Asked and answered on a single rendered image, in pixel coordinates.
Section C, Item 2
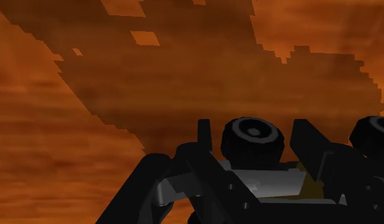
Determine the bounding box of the grey toy with black wheels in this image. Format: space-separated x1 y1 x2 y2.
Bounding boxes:
152 116 384 207

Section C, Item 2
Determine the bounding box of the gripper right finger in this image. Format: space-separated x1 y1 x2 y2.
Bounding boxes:
289 118 384 224

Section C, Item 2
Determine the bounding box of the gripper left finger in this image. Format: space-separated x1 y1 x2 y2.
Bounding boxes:
95 118 261 224

